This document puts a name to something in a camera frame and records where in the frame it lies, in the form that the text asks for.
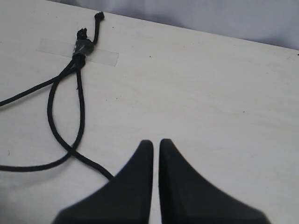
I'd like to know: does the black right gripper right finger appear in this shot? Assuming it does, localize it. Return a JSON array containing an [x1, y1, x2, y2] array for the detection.
[[158, 139, 270, 224]]

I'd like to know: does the clear adhesive tape strip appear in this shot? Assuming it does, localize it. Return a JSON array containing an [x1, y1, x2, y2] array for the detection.
[[36, 38, 119, 66]]

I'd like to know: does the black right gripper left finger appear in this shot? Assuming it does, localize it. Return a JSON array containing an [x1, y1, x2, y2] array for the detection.
[[53, 140, 154, 224]]

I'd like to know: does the black rope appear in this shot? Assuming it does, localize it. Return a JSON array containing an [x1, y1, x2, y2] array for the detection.
[[0, 28, 88, 175], [0, 56, 82, 107], [69, 12, 115, 182]]

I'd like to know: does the white backdrop curtain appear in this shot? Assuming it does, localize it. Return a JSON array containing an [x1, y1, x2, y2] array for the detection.
[[61, 0, 299, 49]]

